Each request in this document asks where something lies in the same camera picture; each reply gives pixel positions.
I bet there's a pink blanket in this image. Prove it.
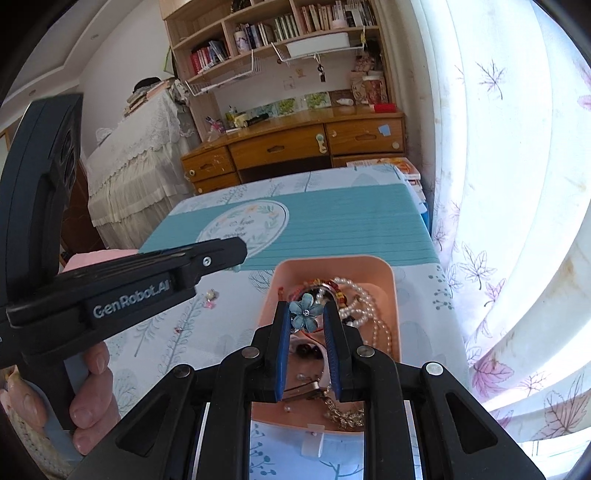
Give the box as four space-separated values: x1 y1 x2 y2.
60 249 139 274

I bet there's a green floral picture strip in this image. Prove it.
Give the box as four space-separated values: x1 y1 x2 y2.
252 91 331 116

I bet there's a white wire basket with tray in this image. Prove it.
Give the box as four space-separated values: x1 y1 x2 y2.
270 28 370 68

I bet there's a blue white box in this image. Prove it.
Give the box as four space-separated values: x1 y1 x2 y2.
406 178 435 236

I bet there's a white lace furniture cover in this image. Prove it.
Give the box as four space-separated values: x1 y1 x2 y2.
85 85 204 250

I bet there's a white plastic tray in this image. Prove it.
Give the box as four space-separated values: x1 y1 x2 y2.
285 31 350 56

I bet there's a brown door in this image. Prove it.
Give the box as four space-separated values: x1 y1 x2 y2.
60 157 107 266

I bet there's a wooden desk with drawers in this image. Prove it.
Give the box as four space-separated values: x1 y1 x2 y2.
180 108 407 195

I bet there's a gold bead bracelet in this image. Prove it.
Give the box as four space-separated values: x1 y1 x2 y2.
323 397 365 432

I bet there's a pearl necklace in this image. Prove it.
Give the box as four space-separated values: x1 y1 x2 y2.
332 276 395 356

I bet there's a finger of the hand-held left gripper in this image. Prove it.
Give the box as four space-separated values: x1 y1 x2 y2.
60 237 248 301

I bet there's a patterned cloth bundle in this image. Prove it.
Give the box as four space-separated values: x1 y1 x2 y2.
167 79 191 106

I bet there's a person's left hand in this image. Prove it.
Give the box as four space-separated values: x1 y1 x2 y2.
69 344 122 455

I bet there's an empty white wire basket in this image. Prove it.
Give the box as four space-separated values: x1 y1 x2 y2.
185 50 262 99

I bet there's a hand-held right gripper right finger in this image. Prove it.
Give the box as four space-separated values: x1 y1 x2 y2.
323 302 548 480

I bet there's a blue flower charm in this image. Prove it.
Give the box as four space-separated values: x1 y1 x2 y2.
288 295 326 333

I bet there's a floral paper bag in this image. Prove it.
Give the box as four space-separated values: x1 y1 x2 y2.
351 69 370 104

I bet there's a white floral curtain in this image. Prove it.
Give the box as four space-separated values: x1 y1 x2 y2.
383 0 591 467

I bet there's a pink plastic box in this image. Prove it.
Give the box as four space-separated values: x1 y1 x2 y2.
249 255 402 435

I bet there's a wooden bookshelf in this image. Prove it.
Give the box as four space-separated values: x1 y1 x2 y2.
159 0 393 139

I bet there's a stack of books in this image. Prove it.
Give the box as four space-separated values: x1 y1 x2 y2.
122 80 169 116
346 157 422 185

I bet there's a tree printed tablecloth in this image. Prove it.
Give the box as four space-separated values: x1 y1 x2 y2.
106 164 472 480

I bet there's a row of books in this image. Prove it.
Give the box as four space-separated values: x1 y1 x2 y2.
189 0 377 75

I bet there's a black bead bracelet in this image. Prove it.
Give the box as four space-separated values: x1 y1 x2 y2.
295 342 325 361

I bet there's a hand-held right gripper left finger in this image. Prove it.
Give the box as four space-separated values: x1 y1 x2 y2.
67 300 293 480

